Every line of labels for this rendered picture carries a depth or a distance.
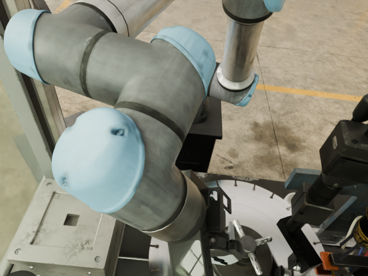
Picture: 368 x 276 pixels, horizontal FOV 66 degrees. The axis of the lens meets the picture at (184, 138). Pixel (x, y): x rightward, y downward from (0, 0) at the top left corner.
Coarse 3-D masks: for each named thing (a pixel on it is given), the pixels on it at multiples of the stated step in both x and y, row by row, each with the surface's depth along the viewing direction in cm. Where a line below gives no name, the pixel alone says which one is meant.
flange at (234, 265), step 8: (248, 232) 53; (256, 232) 53; (256, 248) 51; (264, 248) 51; (256, 256) 50; (264, 256) 50; (216, 264) 49; (232, 264) 49; (240, 264) 48; (248, 264) 48; (264, 264) 49; (216, 272) 49; (224, 272) 48; (232, 272) 48; (240, 272) 48; (248, 272) 48; (264, 272) 48
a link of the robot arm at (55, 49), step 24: (96, 0) 33; (120, 0) 34; (144, 0) 38; (168, 0) 44; (24, 24) 29; (48, 24) 29; (72, 24) 29; (96, 24) 31; (120, 24) 34; (144, 24) 39; (24, 48) 29; (48, 48) 28; (72, 48) 27; (24, 72) 31; (48, 72) 29; (72, 72) 28
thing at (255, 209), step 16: (240, 192) 60; (256, 192) 61; (240, 208) 58; (256, 208) 58; (272, 208) 58; (240, 224) 55; (256, 224) 56; (272, 224) 56; (160, 240) 52; (272, 240) 54; (160, 256) 50; (272, 256) 52; (288, 256) 52; (160, 272) 48; (272, 272) 50; (288, 272) 50; (304, 272) 50; (320, 272) 50
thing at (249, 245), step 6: (234, 222) 50; (240, 228) 49; (240, 234) 49; (240, 240) 47; (246, 240) 47; (252, 240) 48; (258, 240) 48; (264, 240) 48; (270, 240) 48; (246, 246) 47; (252, 246) 47; (246, 252) 46; (252, 252) 47; (252, 258) 46; (252, 264) 46; (258, 264) 45; (258, 270) 45
